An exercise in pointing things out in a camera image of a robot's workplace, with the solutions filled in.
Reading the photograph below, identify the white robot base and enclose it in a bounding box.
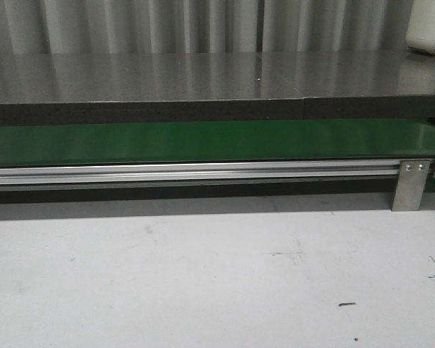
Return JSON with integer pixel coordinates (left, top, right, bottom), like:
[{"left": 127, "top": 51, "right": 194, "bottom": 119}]
[{"left": 405, "top": 0, "right": 435, "bottom": 55}]

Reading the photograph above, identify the green conveyor belt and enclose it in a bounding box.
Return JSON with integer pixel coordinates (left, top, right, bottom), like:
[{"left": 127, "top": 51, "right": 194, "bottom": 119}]
[{"left": 0, "top": 119, "right": 435, "bottom": 167}]

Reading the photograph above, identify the grey pleated curtain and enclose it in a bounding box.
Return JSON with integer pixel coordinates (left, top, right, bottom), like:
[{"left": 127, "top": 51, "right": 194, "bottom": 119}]
[{"left": 0, "top": 1, "right": 412, "bottom": 54}]

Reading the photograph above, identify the aluminium conveyor side rail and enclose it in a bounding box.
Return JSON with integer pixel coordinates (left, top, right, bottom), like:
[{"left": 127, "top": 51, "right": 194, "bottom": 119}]
[{"left": 0, "top": 159, "right": 401, "bottom": 186}]

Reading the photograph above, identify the steel conveyor support bracket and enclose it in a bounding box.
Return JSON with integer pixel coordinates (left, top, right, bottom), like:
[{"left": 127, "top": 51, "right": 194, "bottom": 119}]
[{"left": 391, "top": 159, "right": 431, "bottom": 212}]

